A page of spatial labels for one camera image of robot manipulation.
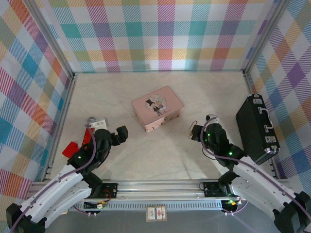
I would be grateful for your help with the brass padlock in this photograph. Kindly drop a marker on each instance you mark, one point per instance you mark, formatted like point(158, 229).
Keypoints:
point(193, 126)

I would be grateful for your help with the pink cartoon couple box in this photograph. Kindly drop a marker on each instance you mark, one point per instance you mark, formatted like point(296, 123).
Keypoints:
point(158, 104)

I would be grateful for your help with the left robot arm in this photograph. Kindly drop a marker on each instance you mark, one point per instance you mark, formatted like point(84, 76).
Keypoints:
point(63, 201)

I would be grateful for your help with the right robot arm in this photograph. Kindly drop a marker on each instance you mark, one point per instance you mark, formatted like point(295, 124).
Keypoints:
point(247, 194)

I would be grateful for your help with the red glitter box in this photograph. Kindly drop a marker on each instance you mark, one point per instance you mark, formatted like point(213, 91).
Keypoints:
point(70, 149)

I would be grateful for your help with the black briefcase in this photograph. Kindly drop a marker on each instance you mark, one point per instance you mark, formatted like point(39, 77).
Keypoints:
point(252, 126)

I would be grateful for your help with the playing card box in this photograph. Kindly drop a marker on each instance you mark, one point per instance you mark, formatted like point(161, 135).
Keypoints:
point(156, 213)

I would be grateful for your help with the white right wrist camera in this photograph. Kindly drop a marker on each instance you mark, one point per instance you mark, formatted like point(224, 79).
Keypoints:
point(213, 119)

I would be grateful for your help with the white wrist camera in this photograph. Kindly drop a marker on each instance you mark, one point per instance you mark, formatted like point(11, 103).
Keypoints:
point(99, 123)
point(213, 119)

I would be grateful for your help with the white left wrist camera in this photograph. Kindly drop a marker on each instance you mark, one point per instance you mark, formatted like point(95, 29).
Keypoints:
point(99, 123)

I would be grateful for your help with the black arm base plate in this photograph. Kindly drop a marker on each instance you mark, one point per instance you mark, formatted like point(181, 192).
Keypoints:
point(110, 189)
point(211, 189)

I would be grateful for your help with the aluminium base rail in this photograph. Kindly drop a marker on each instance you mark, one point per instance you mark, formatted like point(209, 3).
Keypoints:
point(158, 190)

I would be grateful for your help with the aluminium upright frame post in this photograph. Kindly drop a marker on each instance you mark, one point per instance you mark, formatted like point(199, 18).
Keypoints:
point(51, 36)
point(266, 36)

